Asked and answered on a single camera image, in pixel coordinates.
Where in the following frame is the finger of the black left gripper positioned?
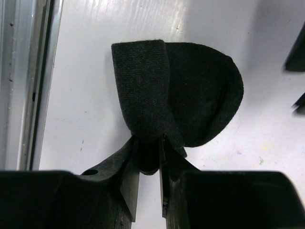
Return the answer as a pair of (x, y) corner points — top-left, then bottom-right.
(293, 93), (305, 115)
(284, 24), (305, 72)

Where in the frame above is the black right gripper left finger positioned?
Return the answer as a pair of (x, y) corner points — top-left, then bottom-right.
(0, 137), (139, 229)

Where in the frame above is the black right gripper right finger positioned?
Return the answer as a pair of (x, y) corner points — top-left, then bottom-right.
(159, 136), (305, 229)

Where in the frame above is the long black sock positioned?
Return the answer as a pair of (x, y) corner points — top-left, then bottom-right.
(111, 40), (244, 176)

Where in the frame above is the aluminium front rail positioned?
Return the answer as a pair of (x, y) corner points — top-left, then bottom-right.
(0, 0), (63, 170)

